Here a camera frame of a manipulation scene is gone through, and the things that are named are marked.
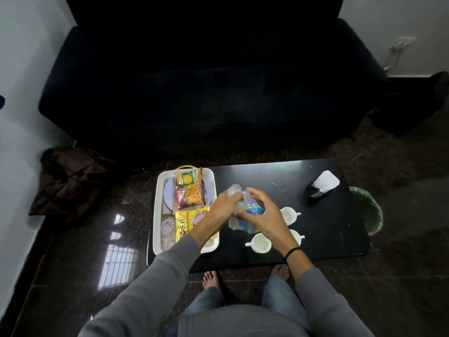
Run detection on person's left hand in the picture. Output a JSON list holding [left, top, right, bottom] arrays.
[[206, 190, 245, 231]]

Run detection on person's right hand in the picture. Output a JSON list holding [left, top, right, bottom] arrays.
[[234, 187, 299, 257]]

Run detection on clear plastic bag blue print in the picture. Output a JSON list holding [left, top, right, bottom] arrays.
[[227, 184, 266, 234]]

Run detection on person's left forearm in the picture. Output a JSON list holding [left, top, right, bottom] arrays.
[[78, 221, 225, 337]]

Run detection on person's right forearm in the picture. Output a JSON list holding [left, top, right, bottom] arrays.
[[283, 246, 376, 337]]

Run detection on orange red snack packet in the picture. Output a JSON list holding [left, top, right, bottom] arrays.
[[175, 182, 206, 210]]

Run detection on green snack packet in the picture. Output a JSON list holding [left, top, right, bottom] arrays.
[[175, 168, 203, 187]]

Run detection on yellow snack packet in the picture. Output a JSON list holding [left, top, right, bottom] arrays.
[[175, 206, 215, 242]]

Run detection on black wristband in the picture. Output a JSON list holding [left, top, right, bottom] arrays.
[[283, 246, 303, 262]]

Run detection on person's right foot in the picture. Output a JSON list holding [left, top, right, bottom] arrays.
[[270, 264, 290, 281]]

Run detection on person's foot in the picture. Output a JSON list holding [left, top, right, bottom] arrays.
[[270, 264, 290, 281], [202, 271, 221, 290]]

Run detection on pale round plate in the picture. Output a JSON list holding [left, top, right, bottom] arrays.
[[163, 175, 215, 212]]

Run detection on person's left foot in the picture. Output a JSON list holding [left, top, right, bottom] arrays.
[[202, 271, 221, 290]]

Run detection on clear drinking glass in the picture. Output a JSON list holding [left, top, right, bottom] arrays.
[[160, 217, 176, 240]]

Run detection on white rectangular tray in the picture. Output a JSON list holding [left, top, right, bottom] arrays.
[[152, 167, 220, 256]]

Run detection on person's blue jeans legs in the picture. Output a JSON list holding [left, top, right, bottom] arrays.
[[168, 274, 311, 337]]

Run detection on person's grey sweater torso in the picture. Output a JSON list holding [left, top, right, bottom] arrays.
[[177, 304, 311, 337]]

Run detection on dark navy sofa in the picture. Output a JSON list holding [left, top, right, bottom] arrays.
[[38, 0, 391, 163]]

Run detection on green waste bin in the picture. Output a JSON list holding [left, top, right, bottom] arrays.
[[349, 186, 384, 236]]

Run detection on brown bag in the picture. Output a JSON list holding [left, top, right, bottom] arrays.
[[29, 146, 117, 222]]

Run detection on black bulky bag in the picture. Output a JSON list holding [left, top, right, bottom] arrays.
[[371, 71, 449, 136]]

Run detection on white wall socket with cable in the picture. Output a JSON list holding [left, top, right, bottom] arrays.
[[382, 35, 416, 73]]

